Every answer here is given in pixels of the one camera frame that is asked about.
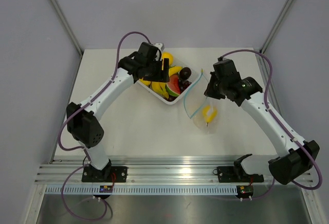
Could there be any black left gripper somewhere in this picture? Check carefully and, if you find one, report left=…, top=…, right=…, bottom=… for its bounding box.
left=143, top=57, right=169, bottom=83

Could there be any yellow lemon toy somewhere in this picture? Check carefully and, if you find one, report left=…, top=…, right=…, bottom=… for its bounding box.
left=162, top=52, right=174, bottom=65

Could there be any clear zip bag teal zipper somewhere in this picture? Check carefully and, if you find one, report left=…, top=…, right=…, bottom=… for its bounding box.
left=183, top=69, right=219, bottom=134

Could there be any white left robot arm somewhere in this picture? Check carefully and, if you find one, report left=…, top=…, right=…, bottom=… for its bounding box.
left=66, top=42, right=170, bottom=183

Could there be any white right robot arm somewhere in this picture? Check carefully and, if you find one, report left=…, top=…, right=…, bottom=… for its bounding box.
left=204, top=57, right=320, bottom=185

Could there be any yellow banana toy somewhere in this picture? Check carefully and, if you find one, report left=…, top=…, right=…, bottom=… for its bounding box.
left=151, top=82, right=169, bottom=98
left=169, top=66, right=182, bottom=77

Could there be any watermelon slice toy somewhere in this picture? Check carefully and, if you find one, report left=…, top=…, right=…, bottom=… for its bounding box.
left=166, top=74, right=180, bottom=97

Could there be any white perforated plastic basket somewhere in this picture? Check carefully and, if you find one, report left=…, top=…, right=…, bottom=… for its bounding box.
left=137, top=52, right=200, bottom=105

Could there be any dark purple passionfruit toy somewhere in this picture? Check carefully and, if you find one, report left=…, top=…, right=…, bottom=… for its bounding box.
left=179, top=67, right=192, bottom=80

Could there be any dark grape bunch toy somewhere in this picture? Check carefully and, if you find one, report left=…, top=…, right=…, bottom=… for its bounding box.
left=178, top=78, right=191, bottom=93

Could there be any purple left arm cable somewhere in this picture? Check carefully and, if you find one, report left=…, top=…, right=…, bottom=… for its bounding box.
left=58, top=31, right=152, bottom=221

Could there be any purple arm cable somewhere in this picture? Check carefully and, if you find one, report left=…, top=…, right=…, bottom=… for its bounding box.
left=58, top=31, right=152, bottom=221
left=205, top=49, right=323, bottom=201

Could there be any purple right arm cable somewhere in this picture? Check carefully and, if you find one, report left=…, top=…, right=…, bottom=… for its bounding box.
left=205, top=49, right=323, bottom=201

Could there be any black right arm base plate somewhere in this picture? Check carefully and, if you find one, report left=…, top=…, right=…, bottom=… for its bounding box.
left=212, top=166, right=264, bottom=183

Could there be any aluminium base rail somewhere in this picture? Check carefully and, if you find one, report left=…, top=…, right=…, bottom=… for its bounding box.
left=34, top=156, right=313, bottom=186

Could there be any right aluminium frame post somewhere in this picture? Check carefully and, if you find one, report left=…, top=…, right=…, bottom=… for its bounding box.
left=260, top=0, right=296, bottom=54

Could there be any aluminium frame post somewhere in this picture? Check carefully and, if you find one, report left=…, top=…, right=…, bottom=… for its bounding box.
left=260, top=0, right=296, bottom=54
left=49, top=0, right=84, bottom=58

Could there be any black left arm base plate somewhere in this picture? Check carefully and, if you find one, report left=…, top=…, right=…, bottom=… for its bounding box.
left=81, top=165, right=128, bottom=183

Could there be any left aluminium frame post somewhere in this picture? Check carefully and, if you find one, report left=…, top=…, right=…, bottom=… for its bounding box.
left=49, top=0, right=84, bottom=58

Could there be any white slotted cable duct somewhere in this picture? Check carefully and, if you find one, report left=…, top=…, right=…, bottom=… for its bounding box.
left=45, top=184, right=237, bottom=196

